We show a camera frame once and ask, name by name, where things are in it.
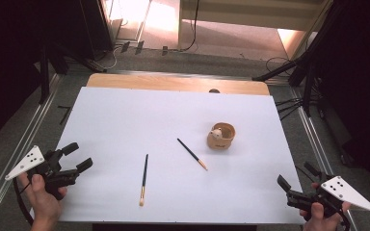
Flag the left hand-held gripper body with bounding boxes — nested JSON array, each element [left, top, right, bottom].
[[5, 144, 80, 201]]

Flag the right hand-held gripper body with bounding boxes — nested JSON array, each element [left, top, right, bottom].
[[285, 172, 370, 222]]

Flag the black-handled paintbrush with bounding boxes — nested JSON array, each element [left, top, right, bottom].
[[176, 138, 209, 171], [139, 153, 149, 207]]

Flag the brown animal-figure brush pot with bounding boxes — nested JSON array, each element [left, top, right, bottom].
[[206, 121, 237, 150]]

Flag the person's right hand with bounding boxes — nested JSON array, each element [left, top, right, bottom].
[[299, 201, 352, 231]]

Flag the person's left hand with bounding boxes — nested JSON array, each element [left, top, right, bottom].
[[17, 172, 68, 231]]

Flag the black tripod stand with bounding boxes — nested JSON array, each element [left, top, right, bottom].
[[251, 0, 348, 118], [38, 41, 109, 105]]

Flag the white table mat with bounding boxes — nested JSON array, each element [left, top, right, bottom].
[[28, 86, 305, 224]]

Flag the black curtain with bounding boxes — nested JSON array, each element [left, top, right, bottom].
[[0, 0, 88, 150], [314, 0, 370, 200]]

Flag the wooden table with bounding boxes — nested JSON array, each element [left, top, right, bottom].
[[86, 72, 271, 96]]

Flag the black cabinet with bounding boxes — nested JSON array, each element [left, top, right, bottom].
[[76, 0, 115, 61]]

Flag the white cabinet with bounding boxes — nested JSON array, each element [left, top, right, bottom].
[[177, 0, 333, 33]]

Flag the metal floor rail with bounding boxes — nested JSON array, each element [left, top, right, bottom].
[[290, 88, 357, 231], [0, 72, 62, 222]]

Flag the black floor cables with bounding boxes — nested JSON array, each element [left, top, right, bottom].
[[275, 97, 304, 121]]

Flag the white floor cable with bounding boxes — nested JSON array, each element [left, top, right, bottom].
[[92, 44, 123, 72]]

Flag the black hanging cable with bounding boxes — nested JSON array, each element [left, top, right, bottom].
[[172, 0, 200, 53]]

